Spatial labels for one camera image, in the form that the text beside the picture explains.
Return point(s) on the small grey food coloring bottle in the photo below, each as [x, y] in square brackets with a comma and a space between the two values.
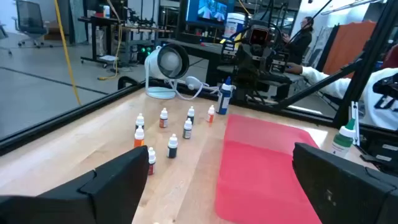
[187, 132]

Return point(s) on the blue lit monitor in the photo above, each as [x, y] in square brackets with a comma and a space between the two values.
[206, 11]

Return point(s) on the large blue food coloring bottle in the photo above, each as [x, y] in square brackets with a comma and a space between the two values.
[224, 101]

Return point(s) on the silver metal bracket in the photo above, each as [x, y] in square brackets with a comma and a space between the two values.
[355, 124]

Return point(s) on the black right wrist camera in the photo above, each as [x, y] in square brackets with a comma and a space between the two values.
[258, 35]

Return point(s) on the small orange food coloring bottle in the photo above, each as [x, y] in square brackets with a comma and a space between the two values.
[211, 117]
[139, 141]

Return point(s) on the small brown food coloring bottle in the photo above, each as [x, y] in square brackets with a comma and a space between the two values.
[163, 122]

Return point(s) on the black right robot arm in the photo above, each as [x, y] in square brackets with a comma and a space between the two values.
[245, 90]

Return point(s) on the red translucent plastic bin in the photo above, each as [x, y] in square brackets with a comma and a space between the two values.
[255, 174]

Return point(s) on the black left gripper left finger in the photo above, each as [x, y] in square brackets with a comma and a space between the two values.
[93, 202]

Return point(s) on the orange partition panel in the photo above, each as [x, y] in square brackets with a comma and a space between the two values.
[348, 46]

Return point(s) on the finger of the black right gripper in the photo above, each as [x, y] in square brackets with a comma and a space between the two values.
[242, 70]
[275, 78]

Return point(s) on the white plastic bucket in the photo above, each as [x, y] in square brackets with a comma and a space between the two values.
[234, 26]

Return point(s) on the person's hand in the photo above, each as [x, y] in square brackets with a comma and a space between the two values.
[293, 68]

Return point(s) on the black workbench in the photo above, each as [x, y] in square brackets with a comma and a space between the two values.
[93, 37]

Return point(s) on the black box with green lights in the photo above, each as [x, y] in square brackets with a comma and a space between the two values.
[145, 53]

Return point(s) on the grey office chair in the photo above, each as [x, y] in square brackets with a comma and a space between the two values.
[29, 18]

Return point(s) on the large green food coloring bottle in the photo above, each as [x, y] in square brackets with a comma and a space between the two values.
[341, 143]

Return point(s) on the person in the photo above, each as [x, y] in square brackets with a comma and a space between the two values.
[300, 43]
[342, 85]

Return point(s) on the small black food coloring bottle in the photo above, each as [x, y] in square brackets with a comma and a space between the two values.
[191, 117]
[172, 151]
[140, 119]

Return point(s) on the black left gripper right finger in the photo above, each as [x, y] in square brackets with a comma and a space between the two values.
[342, 196]

